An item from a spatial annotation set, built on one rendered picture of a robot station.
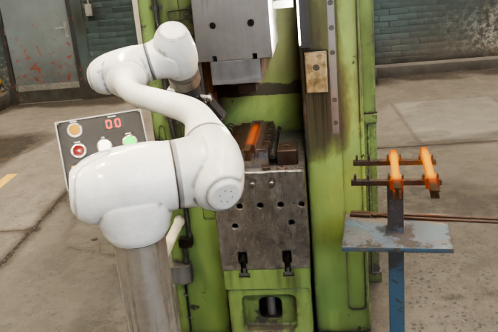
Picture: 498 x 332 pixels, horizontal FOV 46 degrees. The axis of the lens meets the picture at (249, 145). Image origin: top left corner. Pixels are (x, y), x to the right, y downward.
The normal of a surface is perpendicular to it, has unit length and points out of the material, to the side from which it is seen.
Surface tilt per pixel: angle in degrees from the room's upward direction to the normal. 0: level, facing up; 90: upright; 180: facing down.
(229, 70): 90
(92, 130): 60
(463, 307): 0
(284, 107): 90
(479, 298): 0
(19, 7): 90
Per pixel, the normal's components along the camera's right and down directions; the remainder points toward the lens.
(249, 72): -0.10, 0.31
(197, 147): 0.15, -0.78
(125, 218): 0.11, 0.45
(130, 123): 0.24, -0.25
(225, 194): 0.39, 0.48
